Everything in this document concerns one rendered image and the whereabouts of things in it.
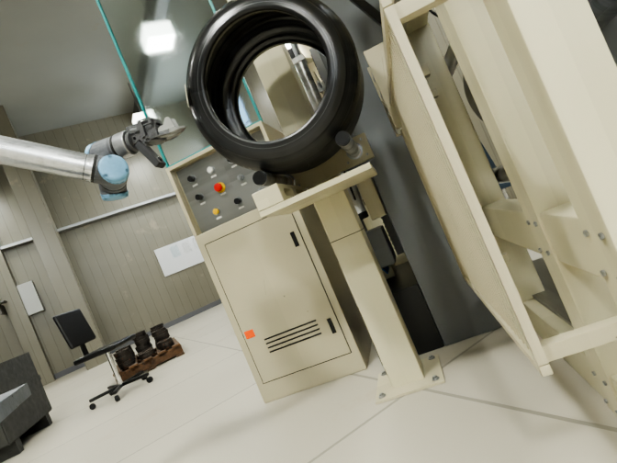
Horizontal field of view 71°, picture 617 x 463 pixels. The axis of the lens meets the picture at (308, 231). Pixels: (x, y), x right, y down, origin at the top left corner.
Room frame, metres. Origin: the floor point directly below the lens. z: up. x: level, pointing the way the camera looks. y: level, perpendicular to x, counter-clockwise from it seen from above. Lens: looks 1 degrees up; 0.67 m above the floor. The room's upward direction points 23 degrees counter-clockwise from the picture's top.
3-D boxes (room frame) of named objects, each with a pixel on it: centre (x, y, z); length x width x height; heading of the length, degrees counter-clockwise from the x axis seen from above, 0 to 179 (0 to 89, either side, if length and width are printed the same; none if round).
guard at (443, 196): (1.17, -0.37, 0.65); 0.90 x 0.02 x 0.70; 167
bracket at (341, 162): (1.63, -0.14, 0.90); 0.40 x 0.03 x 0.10; 77
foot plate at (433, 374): (1.71, -0.14, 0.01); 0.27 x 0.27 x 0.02; 77
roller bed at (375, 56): (1.59, -0.52, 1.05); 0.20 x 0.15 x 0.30; 167
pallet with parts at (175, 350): (5.39, 2.45, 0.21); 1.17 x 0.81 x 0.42; 25
